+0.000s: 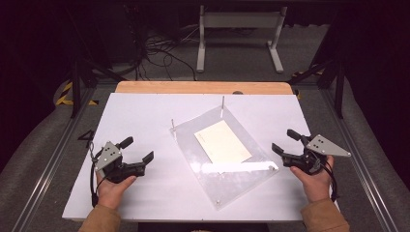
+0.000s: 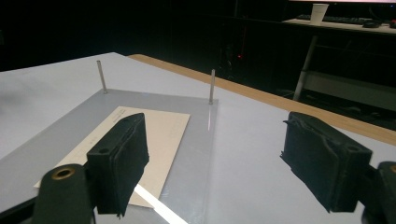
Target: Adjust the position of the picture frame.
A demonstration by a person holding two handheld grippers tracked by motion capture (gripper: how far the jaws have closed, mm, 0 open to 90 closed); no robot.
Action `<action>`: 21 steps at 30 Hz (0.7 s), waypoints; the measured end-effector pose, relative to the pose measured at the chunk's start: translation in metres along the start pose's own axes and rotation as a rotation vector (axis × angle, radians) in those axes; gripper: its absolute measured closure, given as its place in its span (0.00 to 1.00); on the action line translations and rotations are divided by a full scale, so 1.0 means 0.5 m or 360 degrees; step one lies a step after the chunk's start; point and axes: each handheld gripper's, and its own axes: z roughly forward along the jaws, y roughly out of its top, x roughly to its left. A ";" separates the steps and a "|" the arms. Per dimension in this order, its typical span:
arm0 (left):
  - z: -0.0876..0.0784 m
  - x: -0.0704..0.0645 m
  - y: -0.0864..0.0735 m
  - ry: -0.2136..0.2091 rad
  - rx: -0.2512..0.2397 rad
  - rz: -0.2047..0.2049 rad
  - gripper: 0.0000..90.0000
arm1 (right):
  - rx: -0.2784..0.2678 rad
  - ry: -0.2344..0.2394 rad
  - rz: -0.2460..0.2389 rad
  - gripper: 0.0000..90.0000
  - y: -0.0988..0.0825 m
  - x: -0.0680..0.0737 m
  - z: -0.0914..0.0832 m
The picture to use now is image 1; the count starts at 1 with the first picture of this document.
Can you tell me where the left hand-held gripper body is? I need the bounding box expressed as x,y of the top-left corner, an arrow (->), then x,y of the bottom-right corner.
94,141 -> 146,185

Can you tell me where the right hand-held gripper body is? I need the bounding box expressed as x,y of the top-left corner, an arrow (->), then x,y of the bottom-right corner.
281,133 -> 352,176

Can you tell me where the person's left hand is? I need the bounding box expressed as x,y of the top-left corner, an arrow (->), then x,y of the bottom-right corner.
96,171 -> 138,211

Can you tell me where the person's right hand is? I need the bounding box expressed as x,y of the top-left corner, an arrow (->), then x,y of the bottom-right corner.
289,156 -> 335,204

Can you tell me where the white board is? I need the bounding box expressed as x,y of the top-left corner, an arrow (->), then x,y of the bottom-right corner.
62,92 -> 340,222

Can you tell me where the clear acrylic plate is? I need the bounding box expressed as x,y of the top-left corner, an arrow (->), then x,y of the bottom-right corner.
169,105 -> 280,211

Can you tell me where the cream paper card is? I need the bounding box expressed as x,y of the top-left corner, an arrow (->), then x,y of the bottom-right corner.
193,119 -> 253,165

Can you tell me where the black metal stand leg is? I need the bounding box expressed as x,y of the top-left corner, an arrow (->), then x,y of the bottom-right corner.
69,56 -> 129,120
287,56 -> 346,120

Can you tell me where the yellow black hazard tape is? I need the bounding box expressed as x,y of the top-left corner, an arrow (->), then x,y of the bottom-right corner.
54,80 -> 100,107

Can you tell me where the wooden table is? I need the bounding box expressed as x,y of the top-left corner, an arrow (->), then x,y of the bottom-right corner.
114,80 -> 294,96

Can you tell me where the white metal stand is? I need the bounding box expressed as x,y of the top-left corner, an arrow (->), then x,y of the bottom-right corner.
195,4 -> 288,74

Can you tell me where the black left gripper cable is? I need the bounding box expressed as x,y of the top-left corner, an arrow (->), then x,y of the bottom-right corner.
88,140 -> 107,208

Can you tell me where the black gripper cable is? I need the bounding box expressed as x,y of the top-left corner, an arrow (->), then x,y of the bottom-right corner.
320,159 -> 340,203
88,140 -> 107,208

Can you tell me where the aluminium rail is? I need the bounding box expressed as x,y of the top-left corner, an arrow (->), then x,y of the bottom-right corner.
11,86 -> 98,232
320,86 -> 402,232

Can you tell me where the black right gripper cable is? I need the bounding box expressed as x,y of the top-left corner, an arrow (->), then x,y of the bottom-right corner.
320,159 -> 340,203

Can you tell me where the tangle of black floor cables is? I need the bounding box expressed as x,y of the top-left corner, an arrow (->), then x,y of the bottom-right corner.
127,6 -> 207,82

